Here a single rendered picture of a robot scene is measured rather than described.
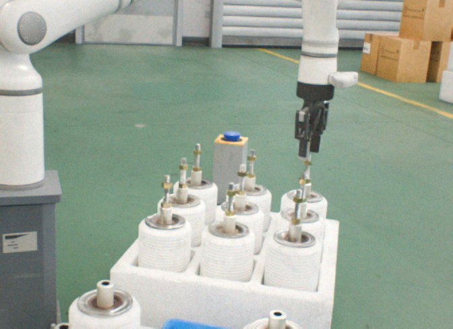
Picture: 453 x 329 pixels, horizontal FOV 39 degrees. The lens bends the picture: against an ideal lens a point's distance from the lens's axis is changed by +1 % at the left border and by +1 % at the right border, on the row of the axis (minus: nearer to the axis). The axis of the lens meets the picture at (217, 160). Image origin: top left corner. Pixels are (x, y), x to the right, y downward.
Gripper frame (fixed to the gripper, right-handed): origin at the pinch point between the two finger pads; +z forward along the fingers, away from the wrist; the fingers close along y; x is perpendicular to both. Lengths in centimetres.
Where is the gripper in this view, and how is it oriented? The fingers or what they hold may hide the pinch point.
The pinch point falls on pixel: (309, 149)
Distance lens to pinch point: 134.0
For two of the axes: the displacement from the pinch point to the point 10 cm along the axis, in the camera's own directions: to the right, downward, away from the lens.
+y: -4.6, 2.2, -8.6
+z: -0.6, 9.6, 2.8
